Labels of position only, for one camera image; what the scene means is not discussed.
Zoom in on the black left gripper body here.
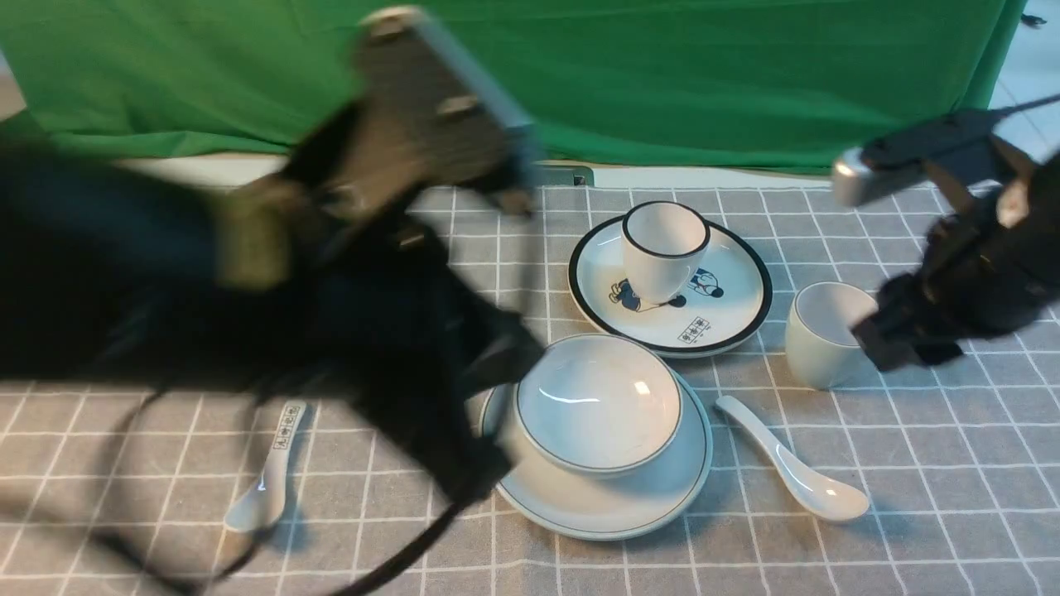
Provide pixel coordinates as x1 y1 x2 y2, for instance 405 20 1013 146
224 102 544 505

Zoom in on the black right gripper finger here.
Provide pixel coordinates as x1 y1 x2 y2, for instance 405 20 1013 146
852 306 965 373

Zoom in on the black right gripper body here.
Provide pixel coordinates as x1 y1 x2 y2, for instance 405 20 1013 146
879 194 1053 340

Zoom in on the pale blue cup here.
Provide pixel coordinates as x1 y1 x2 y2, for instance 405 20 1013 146
785 281 877 390

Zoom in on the plain white ceramic spoon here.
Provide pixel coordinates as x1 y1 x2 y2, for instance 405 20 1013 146
716 395 870 523

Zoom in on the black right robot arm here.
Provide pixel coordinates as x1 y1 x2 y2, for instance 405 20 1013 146
851 136 1059 371

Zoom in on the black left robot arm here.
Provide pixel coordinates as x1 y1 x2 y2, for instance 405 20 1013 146
2 99 544 502

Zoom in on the grey checkered tablecloth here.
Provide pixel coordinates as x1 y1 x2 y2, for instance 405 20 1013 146
1 186 1058 595

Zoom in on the white plate with cartoon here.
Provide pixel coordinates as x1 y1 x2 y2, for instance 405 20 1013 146
567 218 773 358

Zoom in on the white spoon with characters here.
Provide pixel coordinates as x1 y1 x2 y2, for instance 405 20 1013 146
224 399 308 534

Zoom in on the white cup black rim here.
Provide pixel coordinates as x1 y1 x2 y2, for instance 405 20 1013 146
620 201 711 305

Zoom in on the pale blue bowl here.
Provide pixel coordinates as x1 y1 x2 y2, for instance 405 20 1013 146
512 334 686 478

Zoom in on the pale blue large plate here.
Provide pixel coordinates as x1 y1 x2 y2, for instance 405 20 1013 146
478 373 713 541

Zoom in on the green backdrop cloth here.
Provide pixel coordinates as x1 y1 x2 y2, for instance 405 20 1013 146
1 1 1025 172

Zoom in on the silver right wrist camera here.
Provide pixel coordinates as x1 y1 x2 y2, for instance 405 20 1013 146
831 108 1005 209

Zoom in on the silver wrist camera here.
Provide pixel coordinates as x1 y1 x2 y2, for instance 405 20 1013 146
354 5 544 220
831 108 1005 209

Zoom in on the black camera cable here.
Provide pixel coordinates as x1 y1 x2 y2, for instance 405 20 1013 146
990 93 1060 117

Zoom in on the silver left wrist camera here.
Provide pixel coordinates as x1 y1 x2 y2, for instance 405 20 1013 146
354 5 544 220

